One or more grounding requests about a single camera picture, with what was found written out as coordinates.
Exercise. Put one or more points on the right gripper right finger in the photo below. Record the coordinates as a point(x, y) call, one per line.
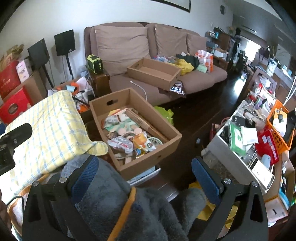
point(219, 192)

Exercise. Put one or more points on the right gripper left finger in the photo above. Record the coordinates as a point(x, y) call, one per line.
point(69, 191)

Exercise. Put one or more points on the grey white snack bag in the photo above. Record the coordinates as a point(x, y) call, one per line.
point(121, 144)

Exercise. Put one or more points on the mint green handheld fan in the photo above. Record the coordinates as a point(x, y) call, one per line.
point(155, 141)

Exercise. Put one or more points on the painted folding paper fan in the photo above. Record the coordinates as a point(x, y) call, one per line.
point(118, 122)

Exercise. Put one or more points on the orange snack bag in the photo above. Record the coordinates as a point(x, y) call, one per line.
point(142, 141)

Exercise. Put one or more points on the wooden folding fan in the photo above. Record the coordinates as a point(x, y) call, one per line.
point(145, 125)

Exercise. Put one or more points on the red gift box lower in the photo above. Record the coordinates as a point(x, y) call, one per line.
point(17, 104)

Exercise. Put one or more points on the white storage bin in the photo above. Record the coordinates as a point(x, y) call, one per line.
point(233, 160)

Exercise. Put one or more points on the grey plush blanket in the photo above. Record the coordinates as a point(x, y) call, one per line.
point(111, 205)

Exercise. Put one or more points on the yellow checkered tablecloth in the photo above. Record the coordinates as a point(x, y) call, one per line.
point(59, 134)

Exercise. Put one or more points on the red gift bag upper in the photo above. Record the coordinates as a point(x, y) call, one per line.
point(9, 79)

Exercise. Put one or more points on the pink small box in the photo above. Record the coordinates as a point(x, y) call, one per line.
point(24, 70)

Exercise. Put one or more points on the large open cardboard box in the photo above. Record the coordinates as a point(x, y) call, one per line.
point(135, 163)

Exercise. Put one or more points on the gold paper bag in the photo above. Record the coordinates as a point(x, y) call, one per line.
point(11, 55)

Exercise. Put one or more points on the orange plastic basket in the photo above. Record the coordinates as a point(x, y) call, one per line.
point(282, 125)

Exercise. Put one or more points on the black speaker left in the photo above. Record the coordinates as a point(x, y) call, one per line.
point(38, 54)

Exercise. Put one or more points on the black speaker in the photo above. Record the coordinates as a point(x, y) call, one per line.
point(38, 54)
point(65, 42)

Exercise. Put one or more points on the black speaker right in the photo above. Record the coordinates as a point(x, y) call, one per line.
point(65, 42)

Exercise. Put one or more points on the yellow plastic bag on sofa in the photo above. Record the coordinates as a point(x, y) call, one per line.
point(184, 66)

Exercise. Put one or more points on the shallow cardboard tray on sofa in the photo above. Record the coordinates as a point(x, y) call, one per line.
point(156, 73)

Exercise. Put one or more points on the brown sofa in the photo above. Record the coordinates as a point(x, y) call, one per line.
point(166, 44)

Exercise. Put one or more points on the brown sofa cushion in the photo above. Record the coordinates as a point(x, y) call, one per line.
point(120, 47)

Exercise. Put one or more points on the framed ink painting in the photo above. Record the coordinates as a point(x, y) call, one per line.
point(180, 4)

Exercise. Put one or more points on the brown cardboard box by wall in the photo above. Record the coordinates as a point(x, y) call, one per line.
point(34, 87)

